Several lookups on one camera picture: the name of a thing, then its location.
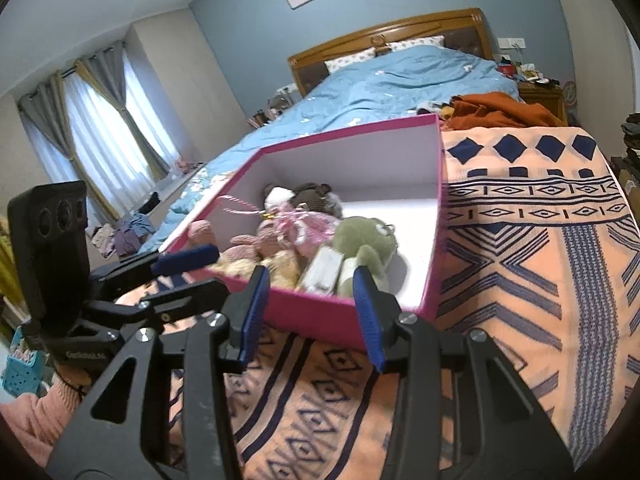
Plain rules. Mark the pale yellow tissue packet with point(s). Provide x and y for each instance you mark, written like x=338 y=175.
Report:
x=322 y=267

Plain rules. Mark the orange cloth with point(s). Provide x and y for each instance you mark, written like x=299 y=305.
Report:
x=495 y=110

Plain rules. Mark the nightstand clutter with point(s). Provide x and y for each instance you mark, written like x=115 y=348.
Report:
x=525 y=72

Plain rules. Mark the yellow cloth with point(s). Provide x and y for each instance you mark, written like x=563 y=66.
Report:
x=7 y=265

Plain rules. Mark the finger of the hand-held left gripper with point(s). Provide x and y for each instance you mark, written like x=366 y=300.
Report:
x=190 y=297
x=185 y=259

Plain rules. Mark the wooden bed headboard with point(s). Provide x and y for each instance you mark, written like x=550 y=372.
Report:
x=310 y=67

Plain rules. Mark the toiletries clutter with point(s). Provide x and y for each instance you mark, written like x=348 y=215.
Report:
x=270 y=110

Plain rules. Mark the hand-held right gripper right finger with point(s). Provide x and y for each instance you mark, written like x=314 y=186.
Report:
x=367 y=320

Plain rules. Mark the pile of clothes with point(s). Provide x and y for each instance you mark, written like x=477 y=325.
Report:
x=125 y=235

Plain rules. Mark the blue plastic basket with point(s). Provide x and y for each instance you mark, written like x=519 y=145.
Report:
x=20 y=370

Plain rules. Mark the blue duvet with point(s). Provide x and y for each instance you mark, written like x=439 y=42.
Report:
x=390 y=85

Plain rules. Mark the beige plush toy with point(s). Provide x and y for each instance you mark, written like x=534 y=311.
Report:
x=280 y=270

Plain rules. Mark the white sheer curtain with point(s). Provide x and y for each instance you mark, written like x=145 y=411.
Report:
x=100 y=145

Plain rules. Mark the green plush toy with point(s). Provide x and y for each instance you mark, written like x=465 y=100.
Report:
x=365 y=245

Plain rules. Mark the orange patterned blanket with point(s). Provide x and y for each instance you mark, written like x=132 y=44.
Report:
x=525 y=240

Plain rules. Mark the pink tasselled charm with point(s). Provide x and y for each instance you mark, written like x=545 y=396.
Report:
x=305 y=227

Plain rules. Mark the person's left forearm pink sleeve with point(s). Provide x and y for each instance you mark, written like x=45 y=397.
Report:
x=35 y=415

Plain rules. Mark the round patterned disc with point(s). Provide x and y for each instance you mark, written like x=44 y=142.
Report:
x=571 y=94

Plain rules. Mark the black cloth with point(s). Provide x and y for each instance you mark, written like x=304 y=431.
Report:
x=149 y=203

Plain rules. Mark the white floral pillow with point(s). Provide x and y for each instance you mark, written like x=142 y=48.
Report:
x=417 y=44
x=350 y=60

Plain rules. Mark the pink cardboard box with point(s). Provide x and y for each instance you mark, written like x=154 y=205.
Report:
x=320 y=322

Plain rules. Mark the white wall socket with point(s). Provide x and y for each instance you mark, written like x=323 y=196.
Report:
x=511 y=43

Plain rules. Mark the wooden nightstand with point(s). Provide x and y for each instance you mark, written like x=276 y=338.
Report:
x=542 y=102

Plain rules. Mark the brown knitted plush toy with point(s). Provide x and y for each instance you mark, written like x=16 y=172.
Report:
x=315 y=197

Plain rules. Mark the grey curtain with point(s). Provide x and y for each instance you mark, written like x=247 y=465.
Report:
x=45 y=125
x=112 y=85

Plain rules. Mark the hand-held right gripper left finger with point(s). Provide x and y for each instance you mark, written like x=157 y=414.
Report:
x=252 y=312

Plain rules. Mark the pink knitted bear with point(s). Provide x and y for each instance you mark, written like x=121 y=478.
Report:
x=250 y=245

